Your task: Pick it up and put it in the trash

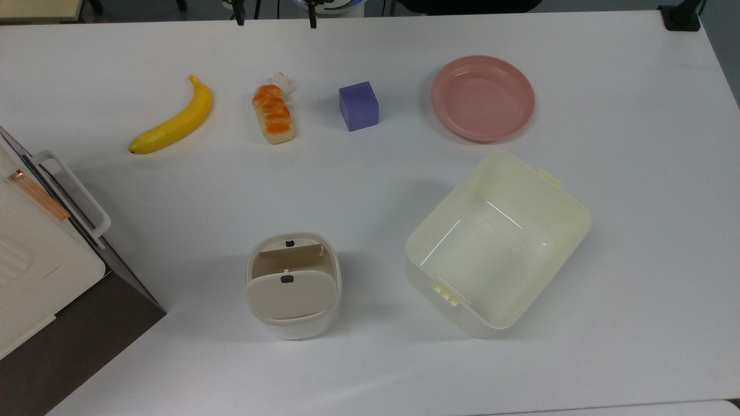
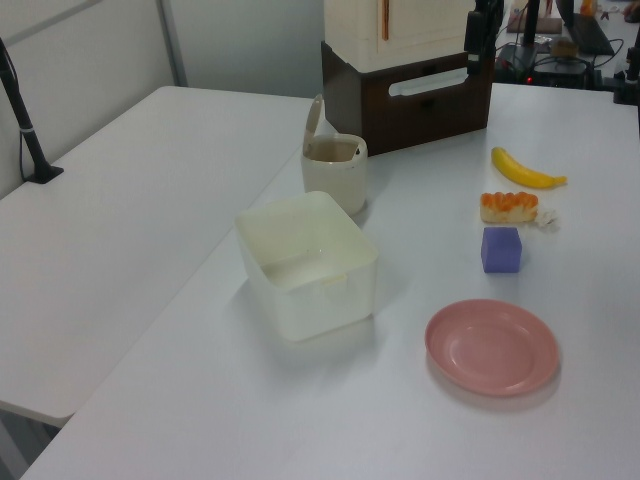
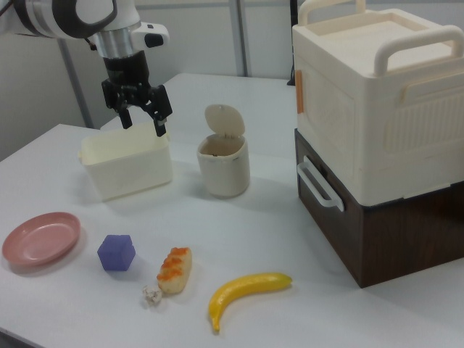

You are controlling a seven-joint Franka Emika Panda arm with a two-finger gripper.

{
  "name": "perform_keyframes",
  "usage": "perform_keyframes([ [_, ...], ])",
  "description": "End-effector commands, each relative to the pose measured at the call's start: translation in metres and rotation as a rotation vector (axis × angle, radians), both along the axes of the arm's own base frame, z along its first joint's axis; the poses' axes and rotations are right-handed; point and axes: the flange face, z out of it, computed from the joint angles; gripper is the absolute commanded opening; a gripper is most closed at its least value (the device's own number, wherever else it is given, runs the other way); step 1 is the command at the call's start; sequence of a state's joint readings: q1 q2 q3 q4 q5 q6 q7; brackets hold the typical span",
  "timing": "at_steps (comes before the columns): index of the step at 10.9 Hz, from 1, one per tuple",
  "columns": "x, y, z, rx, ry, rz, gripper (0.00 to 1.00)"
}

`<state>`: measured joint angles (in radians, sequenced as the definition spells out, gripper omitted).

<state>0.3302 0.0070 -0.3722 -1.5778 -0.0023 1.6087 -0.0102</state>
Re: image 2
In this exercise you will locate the black device with red light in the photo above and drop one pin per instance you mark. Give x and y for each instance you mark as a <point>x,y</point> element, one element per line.
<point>557,72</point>

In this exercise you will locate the purple cube block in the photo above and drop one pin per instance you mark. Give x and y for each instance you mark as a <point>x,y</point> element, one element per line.
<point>501,250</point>

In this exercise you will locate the black camera stand pole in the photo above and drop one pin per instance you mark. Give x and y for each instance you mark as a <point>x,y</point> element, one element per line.
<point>22,130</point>

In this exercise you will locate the white rectangular plastic bin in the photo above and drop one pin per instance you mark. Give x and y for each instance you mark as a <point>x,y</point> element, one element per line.
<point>305,265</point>

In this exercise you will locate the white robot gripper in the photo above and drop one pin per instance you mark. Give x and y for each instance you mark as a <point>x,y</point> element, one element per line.
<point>491,15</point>

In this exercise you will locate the black laptop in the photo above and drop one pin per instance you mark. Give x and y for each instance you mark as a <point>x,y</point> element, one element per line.
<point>590,30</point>

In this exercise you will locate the small white paper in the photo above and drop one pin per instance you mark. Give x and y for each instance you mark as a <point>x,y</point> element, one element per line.
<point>547,219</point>

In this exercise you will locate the toy sushi with orange roe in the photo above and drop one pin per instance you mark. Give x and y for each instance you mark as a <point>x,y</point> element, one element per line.
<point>507,206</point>

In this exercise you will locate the black stand with base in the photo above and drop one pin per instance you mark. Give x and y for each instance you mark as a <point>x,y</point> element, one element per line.
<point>527,40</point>

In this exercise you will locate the orange tape strip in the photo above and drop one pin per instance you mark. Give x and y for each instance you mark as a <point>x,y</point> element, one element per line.
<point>384,19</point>

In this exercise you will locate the yellow toy banana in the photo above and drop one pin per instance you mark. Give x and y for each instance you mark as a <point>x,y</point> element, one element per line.
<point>520,172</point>

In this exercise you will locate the pink plastic plate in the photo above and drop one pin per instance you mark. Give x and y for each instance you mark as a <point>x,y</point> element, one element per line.
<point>492,347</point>

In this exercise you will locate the black clamp mount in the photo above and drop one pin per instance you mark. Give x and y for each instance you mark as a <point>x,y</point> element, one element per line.
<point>627,75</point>

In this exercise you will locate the white trash can with lid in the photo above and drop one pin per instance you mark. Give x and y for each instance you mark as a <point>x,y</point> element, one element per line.
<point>334,172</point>

